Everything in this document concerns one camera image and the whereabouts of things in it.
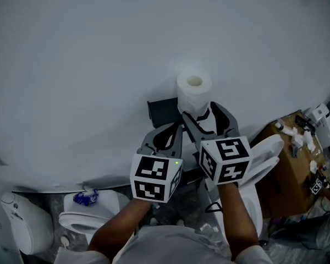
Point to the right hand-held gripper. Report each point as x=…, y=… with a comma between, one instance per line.
x=231, y=153

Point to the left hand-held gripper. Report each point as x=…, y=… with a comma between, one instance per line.
x=151, y=170

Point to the white toilet paper roll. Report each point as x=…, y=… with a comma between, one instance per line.
x=193, y=98

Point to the person's left forearm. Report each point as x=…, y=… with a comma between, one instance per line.
x=118, y=227

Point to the person's right forearm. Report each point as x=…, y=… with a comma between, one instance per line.
x=236, y=219

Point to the white toilet with tall lid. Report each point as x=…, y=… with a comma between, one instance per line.
x=261, y=158

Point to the white toilet with round tank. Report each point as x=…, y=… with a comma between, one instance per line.
x=104, y=210

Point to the white plastic bottle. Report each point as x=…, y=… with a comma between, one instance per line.
x=281, y=125

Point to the person's left shoe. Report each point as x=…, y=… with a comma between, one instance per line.
x=154, y=221

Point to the person's shoe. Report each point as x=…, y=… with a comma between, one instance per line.
x=180, y=223
x=154, y=221

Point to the person's right shoe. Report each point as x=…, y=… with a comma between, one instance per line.
x=180, y=223

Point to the grey clamp tool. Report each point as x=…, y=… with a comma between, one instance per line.
x=295, y=150

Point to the black flat device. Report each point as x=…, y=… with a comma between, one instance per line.
x=301, y=120

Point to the large cardboard box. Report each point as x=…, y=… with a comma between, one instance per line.
x=286, y=180

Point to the blue crumpled packet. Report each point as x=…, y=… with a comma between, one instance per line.
x=85, y=198

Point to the person's white shirt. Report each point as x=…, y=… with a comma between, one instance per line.
x=170, y=246

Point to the small black-white patterned cube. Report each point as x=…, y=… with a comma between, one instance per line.
x=316, y=187

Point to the white urinal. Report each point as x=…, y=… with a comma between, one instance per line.
x=30, y=224

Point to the black wall shelf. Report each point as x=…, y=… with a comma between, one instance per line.
x=163, y=113

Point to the white wall dispenser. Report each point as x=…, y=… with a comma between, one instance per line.
x=324, y=125

